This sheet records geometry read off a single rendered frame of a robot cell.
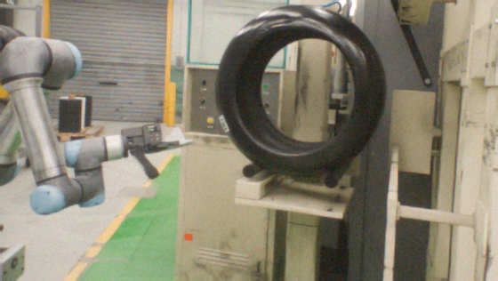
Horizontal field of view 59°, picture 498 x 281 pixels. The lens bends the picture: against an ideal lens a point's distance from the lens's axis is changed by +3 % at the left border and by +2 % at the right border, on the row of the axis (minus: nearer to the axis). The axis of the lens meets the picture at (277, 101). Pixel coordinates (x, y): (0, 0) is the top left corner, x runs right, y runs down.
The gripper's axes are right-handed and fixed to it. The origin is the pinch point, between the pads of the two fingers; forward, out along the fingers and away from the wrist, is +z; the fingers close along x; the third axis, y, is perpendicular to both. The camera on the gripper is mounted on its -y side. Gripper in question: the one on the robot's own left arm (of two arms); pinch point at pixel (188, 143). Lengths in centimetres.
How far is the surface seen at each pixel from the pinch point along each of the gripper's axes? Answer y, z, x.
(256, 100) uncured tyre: 15.2, 32.3, 15.2
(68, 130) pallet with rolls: 147, -49, 627
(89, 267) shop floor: -40, -34, 171
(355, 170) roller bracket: -19, 65, 8
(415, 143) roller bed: -14, 79, -13
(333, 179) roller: -20.7, 39.9, -16.9
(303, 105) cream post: 11, 52, 15
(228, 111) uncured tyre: 8.1, 13.6, -3.9
